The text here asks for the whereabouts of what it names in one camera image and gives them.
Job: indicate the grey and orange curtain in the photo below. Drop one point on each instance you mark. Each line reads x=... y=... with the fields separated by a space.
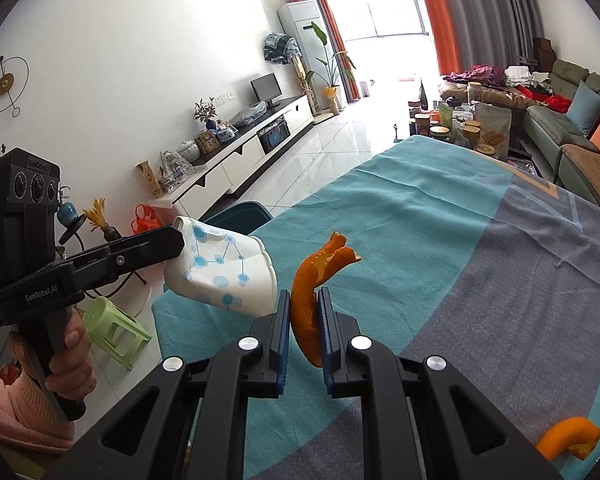
x=325 y=5

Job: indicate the person's left forearm pink sleeve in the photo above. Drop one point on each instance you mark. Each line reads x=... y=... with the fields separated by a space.
x=15 y=405

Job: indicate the small plant in blue vase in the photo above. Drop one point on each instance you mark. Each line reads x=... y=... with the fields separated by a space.
x=207 y=112

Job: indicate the brown boxes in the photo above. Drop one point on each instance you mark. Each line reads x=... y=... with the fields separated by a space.
x=544 y=51

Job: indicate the brown sofa blanket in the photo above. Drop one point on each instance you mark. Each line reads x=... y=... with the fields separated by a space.
x=592 y=170

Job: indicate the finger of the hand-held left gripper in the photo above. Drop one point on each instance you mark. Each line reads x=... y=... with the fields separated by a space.
x=130 y=252

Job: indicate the pile of clothes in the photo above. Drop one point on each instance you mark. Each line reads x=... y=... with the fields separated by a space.
x=485 y=75

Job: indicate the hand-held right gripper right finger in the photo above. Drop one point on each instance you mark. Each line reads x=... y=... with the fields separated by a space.
x=327 y=345

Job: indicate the white paper cup blue dots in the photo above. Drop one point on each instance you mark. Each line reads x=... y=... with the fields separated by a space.
x=220 y=270

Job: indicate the orange plastic bag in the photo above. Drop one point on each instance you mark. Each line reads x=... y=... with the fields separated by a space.
x=147 y=220

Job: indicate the orange peel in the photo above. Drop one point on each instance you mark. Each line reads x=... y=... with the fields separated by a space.
x=565 y=435
x=305 y=285

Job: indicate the green plastic stool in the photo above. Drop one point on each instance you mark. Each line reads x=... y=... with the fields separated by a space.
x=110 y=325

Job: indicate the yellow printed box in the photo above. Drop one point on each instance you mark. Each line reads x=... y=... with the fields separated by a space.
x=149 y=179

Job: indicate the cluttered coffee table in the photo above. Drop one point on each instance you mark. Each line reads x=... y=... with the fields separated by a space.
x=445 y=125

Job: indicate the clear plastic bag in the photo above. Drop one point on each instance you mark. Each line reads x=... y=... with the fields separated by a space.
x=249 y=115

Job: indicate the black monitor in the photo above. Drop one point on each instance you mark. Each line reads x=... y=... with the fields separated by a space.
x=266 y=87

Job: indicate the white standing air conditioner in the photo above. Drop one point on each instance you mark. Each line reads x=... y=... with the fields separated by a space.
x=305 y=20

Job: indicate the green sofa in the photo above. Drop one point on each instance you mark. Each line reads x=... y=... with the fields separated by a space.
x=545 y=120

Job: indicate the white and black TV cabinet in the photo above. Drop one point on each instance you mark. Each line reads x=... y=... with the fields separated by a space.
x=240 y=155

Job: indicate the dark teal bin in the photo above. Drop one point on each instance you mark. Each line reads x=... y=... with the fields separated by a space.
x=240 y=215

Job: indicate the standing fan with patterned cover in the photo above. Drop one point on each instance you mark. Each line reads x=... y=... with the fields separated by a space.
x=280 y=47

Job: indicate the round wall clock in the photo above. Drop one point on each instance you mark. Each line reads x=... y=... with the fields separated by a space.
x=4 y=84

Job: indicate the person's left hand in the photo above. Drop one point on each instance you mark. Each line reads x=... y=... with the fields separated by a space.
x=77 y=365

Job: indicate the blue and white porcelain bowl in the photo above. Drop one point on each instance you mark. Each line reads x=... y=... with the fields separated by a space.
x=226 y=135

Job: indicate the white ceramic jar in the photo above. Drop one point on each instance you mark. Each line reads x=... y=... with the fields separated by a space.
x=188 y=151

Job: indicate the clear plastic package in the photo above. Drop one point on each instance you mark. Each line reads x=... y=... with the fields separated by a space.
x=174 y=170

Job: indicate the dried yellow flowers in vase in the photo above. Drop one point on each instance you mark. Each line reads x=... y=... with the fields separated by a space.
x=100 y=212

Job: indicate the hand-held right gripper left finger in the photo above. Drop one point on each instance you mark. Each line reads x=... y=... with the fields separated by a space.
x=281 y=345

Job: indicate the kraft snack bag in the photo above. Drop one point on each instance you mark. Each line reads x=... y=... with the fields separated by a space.
x=492 y=127

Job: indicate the window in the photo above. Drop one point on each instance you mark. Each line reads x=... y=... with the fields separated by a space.
x=380 y=7

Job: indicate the tall leafy potted plant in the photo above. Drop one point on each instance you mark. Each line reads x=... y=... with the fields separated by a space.
x=330 y=67

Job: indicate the wooden picture frame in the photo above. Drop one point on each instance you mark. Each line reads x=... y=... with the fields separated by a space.
x=208 y=142

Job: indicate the blue cushion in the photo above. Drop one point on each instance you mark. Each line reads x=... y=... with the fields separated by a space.
x=585 y=107

